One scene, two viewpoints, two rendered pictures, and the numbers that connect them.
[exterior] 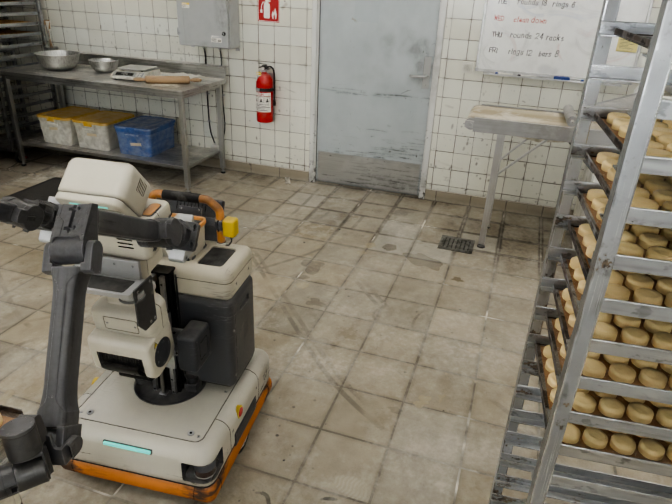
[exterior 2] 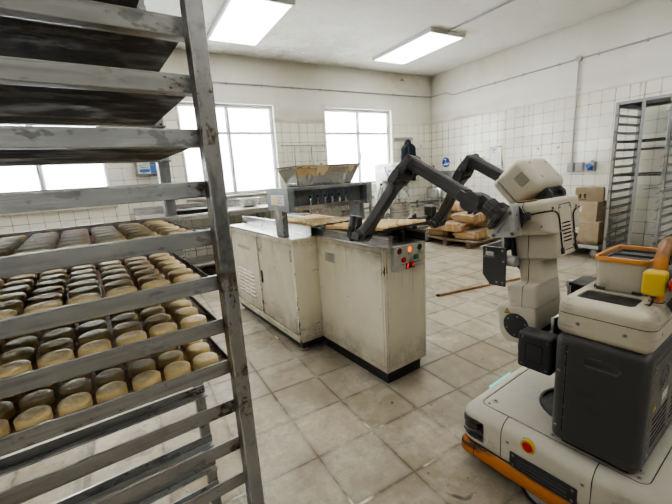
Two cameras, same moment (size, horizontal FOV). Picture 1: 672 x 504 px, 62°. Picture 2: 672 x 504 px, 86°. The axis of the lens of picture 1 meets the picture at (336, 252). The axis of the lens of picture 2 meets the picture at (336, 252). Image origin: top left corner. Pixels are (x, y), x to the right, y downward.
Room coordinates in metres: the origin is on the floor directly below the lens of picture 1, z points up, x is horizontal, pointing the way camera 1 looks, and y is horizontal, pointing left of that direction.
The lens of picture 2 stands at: (1.95, -0.91, 1.24)
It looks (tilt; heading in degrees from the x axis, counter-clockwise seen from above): 12 degrees down; 133
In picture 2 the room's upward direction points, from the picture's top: 4 degrees counter-clockwise
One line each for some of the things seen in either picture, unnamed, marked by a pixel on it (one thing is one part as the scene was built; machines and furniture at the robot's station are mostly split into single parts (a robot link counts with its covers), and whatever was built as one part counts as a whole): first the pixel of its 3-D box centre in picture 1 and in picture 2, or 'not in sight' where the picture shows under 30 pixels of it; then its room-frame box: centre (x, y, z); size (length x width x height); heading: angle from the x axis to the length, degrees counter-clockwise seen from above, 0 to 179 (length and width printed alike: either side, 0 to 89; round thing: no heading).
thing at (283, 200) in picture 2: not in sight; (321, 207); (0.04, 1.00, 1.01); 0.72 x 0.33 x 0.34; 78
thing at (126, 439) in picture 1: (173, 404); (578, 434); (1.77, 0.63, 0.16); 0.67 x 0.64 x 0.25; 168
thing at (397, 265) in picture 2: not in sight; (407, 256); (0.89, 0.81, 0.77); 0.24 x 0.04 x 0.14; 78
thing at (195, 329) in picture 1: (157, 352); (532, 336); (1.60, 0.61, 0.55); 0.28 x 0.27 x 0.25; 78
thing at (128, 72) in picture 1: (135, 72); not in sight; (5.07, 1.82, 0.92); 0.32 x 0.30 x 0.09; 170
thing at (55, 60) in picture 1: (58, 61); not in sight; (5.33, 2.61, 0.95); 0.39 x 0.39 x 0.14
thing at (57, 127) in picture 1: (70, 125); not in sight; (5.35, 2.60, 0.36); 0.47 x 0.39 x 0.26; 161
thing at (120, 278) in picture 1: (108, 290); (513, 254); (1.48, 0.69, 0.86); 0.28 x 0.16 x 0.22; 78
